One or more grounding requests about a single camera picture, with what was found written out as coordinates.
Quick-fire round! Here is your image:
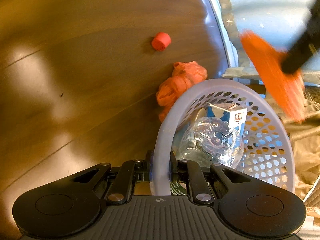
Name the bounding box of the clear plastic water bottle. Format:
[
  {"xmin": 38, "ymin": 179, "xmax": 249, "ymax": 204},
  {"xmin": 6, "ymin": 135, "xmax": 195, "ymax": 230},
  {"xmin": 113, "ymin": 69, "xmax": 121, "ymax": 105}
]
[{"xmin": 172, "ymin": 117, "xmax": 244, "ymax": 168}]

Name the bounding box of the orange foam fruit net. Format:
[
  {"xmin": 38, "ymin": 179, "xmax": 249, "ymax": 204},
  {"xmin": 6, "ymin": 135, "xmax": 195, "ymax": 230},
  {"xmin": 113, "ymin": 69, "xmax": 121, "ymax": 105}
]
[{"xmin": 240, "ymin": 30, "xmax": 305, "ymax": 123}]

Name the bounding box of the blue white milk carton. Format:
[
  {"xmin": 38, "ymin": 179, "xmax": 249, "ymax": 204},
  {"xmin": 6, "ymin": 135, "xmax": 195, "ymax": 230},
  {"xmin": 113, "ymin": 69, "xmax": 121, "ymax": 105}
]
[{"xmin": 207, "ymin": 102, "xmax": 247, "ymax": 136}]

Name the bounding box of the lavender plastic mesh basket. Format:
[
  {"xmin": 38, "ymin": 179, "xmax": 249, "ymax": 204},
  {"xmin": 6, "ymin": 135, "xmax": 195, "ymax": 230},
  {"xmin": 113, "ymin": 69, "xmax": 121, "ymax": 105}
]
[{"xmin": 150, "ymin": 79, "xmax": 295, "ymax": 195}]

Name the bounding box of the red bottle cap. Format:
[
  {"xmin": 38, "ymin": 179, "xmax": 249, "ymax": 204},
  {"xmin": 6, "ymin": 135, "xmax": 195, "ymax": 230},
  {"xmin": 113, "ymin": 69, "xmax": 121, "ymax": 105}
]
[{"xmin": 151, "ymin": 32, "xmax": 171, "ymax": 51}]

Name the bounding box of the beige tablecloth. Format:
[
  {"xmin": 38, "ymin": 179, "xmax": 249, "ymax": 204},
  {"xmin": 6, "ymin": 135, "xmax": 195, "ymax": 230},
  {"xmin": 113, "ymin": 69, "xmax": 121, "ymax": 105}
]
[{"xmin": 265, "ymin": 84, "xmax": 320, "ymax": 215}]

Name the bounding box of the crumpled orange plastic bag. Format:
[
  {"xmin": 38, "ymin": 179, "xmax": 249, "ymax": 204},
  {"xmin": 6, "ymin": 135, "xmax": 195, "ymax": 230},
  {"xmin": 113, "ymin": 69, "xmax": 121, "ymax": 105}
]
[{"xmin": 156, "ymin": 61, "xmax": 208, "ymax": 122}]

